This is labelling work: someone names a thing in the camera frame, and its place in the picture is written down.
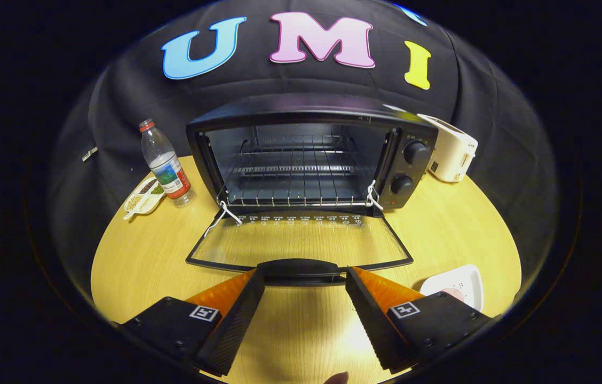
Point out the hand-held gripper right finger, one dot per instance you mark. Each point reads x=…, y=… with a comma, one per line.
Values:
x=373, y=320

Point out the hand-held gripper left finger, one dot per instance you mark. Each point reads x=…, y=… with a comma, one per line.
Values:
x=237, y=325

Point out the red round food slice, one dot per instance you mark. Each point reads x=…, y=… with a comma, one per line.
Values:
x=453, y=293

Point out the white square plate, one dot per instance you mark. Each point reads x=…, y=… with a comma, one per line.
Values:
x=469, y=280

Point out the black toaster oven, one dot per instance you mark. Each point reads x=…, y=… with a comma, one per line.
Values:
x=409, y=172

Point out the white bread toaster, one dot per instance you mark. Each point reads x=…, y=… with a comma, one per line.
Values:
x=453, y=149

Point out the white divided snack dish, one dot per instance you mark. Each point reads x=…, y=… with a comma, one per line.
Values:
x=140, y=204

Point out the clear plastic water bottle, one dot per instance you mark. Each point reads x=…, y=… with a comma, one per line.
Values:
x=170, y=170

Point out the silver cloth clip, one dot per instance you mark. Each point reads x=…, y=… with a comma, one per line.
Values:
x=89, y=154

